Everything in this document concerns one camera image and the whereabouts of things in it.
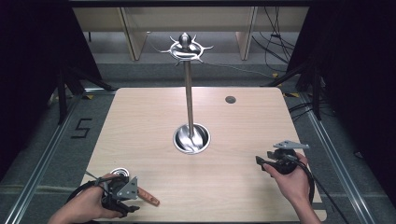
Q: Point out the black tripod stand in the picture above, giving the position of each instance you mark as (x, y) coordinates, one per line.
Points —
(62, 93)
(316, 93)

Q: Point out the aluminium floor rail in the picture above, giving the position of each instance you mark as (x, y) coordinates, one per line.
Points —
(336, 161)
(40, 161)

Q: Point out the black curtain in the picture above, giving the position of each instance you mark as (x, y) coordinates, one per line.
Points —
(34, 62)
(358, 77)

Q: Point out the metal utensil hanging rack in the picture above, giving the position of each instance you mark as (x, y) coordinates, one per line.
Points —
(188, 93)

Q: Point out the person's left hand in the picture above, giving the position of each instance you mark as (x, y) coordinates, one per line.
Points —
(85, 205)

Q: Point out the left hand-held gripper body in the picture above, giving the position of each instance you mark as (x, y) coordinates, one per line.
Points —
(127, 189)

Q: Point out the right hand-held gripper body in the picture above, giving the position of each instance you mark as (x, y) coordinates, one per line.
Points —
(285, 161)

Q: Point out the person's right hand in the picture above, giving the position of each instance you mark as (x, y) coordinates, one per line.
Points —
(292, 186)

